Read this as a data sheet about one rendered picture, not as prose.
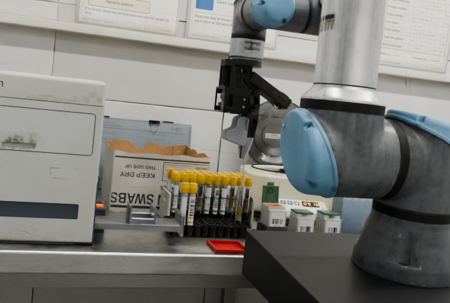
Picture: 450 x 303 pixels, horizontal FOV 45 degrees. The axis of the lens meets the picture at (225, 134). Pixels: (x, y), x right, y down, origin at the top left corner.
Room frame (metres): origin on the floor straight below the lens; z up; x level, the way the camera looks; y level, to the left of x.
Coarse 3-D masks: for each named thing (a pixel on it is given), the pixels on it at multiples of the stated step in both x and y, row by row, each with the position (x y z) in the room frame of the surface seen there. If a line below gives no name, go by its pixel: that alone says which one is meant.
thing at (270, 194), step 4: (268, 184) 1.20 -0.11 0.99; (272, 184) 1.20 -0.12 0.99; (264, 188) 1.19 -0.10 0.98; (268, 188) 1.19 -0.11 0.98; (272, 188) 1.20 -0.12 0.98; (276, 188) 1.20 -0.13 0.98; (264, 192) 1.19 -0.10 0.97; (268, 192) 1.19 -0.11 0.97; (272, 192) 1.19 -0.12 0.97; (276, 192) 1.20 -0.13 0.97; (264, 196) 1.19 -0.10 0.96; (268, 196) 1.19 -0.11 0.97; (272, 196) 1.19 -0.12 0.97; (276, 196) 1.20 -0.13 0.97; (264, 200) 1.19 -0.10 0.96; (268, 200) 1.19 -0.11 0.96; (272, 200) 1.19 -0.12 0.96; (276, 200) 1.20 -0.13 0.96
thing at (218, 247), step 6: (210, 240) 1.08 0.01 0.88; (216, 240) 1.09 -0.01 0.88; (210, 246) 1.05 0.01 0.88; (216, 246) 1.06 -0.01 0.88; (222, 246) 1.07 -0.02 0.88; (228, 246) 1.07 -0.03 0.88; (234, 246) 1.08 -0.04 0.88; (240, 246) 1.07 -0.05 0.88; (216, 252) 1.02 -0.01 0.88; (222, 252) 1.02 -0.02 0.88; (228, 252) 1.02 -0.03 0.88; (234, 252) 1.03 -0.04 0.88; (240, 252) 1.03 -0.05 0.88
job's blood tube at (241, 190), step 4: (240, 188) 1.19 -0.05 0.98; (240, 192) 1.19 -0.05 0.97; (240, 196) 1.19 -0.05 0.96; (240, 200) 1.19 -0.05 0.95; (240, 204) 1.19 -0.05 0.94; (236, 208) 1.19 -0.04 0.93; (240, 208) 1.19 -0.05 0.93; (236, 212) 1.19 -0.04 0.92; (240, 212) 1.19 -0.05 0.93; (236, 216) 1.19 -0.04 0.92; (240, 216) 1.19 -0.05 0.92; (236, 220) 1.19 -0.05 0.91; (240, 220) 1.19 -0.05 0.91
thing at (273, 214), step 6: (264, 204) 1.17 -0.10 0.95; (270, 204) 1.17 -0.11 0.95; (276, 204) 1.18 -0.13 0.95; (264, 210) 1.17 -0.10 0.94; (270, 210) 1.14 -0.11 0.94; (276, 210) 1.15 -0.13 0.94; (282, 210) 1.15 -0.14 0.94; (264, 216) 1.17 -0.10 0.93; (270, 216) 1.14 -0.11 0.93; (276, 216) 1.15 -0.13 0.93; (282, 216) 1.15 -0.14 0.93; (264, 222) 1.16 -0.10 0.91; (270, 222) 1.14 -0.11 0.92; (276, 222) 1.15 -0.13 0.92; (282, 222) 1.15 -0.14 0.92
